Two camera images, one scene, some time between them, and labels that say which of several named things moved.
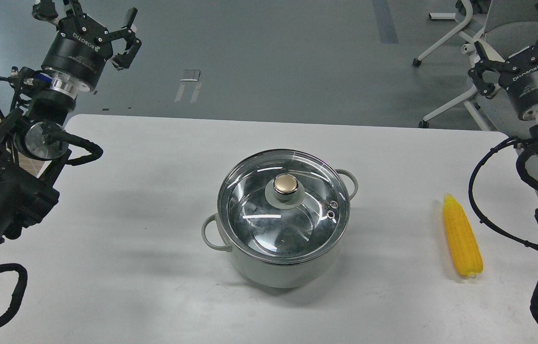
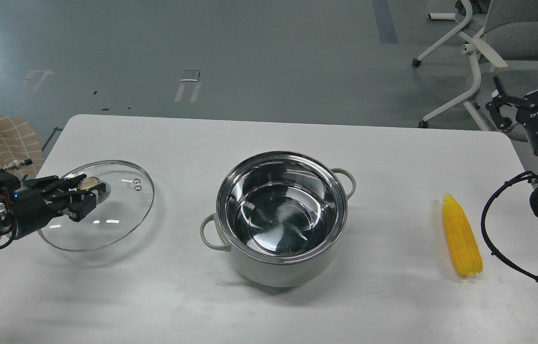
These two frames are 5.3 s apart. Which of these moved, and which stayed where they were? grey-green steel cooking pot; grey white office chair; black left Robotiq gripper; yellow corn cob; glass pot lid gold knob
Moved: black left Robotiq gripper; glass pot lid gold knob
Stayed: grey white office chair; yellow corn cob; grey-green steel cooking pot
